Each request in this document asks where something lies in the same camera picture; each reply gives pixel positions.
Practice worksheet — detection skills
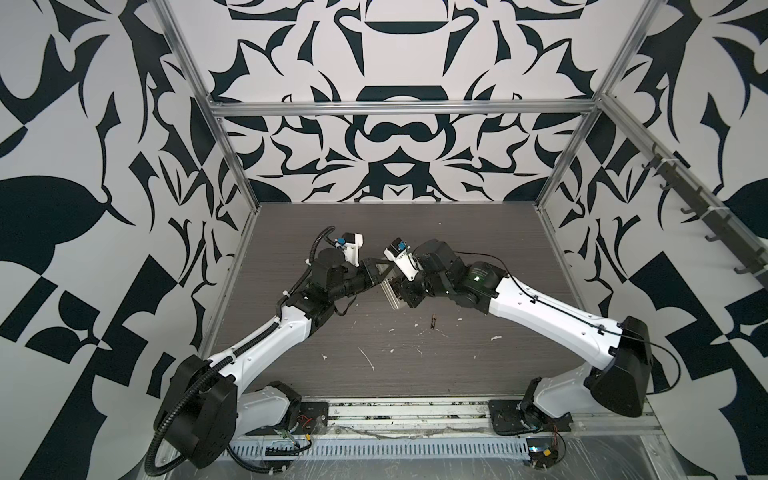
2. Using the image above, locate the white remote control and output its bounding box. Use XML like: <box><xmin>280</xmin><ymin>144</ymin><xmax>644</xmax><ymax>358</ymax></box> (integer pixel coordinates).
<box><xmin>380</xmin><ymin>274</ymin><xmax>403</xmax><ymax>310</ymax></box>

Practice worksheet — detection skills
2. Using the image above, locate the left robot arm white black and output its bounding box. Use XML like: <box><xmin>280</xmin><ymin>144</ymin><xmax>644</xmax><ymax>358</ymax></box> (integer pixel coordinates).
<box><xmin>144</xmin><ymin>248</ymin><xmax>396</xmax><ymax>477</ymax></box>

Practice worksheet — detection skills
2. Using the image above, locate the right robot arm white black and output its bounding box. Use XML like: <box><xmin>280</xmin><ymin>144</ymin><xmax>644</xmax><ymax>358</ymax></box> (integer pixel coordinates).
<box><xmin>385</xmin><ymin>239</ymin><xmax>652</xmax><ymax>418</ymax></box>

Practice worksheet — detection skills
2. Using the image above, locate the small green circuit board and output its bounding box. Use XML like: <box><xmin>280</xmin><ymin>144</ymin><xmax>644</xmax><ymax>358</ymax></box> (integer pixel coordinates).
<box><xmin>525</xmin><ymin>437</ymin><xmax>567</xmax><ymax>470</ymax></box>

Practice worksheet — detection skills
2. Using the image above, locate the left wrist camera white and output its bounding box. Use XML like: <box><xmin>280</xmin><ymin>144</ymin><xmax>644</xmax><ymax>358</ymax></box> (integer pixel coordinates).
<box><xmin>335</xmin><ymin>232</ymin><xmax>364</xmax><ymax>267</ymax></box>

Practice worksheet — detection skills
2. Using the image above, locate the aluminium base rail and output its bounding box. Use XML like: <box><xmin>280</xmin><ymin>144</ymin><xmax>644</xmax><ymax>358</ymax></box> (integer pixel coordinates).
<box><xmin>149</xmin><ymin>394</ymin><xmax>661</xmax><ymax>442</ymax></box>

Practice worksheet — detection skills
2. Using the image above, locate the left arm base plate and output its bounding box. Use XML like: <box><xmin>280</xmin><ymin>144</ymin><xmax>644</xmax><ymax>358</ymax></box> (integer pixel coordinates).
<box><xmin>245</xmin><ymin>401</ymin><xmax>329</xmax><ymax>436</ymax></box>

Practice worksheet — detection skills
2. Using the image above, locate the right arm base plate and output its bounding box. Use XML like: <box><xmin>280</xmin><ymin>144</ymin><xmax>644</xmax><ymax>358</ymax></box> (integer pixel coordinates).
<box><xmin>488</xmin><ymin>399</ymin><xmax>573</xmax><ymax>436</ymax></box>

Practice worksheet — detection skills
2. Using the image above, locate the white slotted cable duct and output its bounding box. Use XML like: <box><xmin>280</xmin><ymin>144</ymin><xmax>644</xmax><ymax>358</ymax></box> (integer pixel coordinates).
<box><xmin>232</xmin><ymin>437</ymin><xmax>529</xmax><ymax>461</ymax></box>

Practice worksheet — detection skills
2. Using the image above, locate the aluminium frame back bar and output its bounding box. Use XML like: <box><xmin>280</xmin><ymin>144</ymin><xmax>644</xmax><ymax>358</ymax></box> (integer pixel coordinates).
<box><xmin>209</xmin><ymin>99</ymin><xmax>596</xmax><ymax>118</ymax></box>

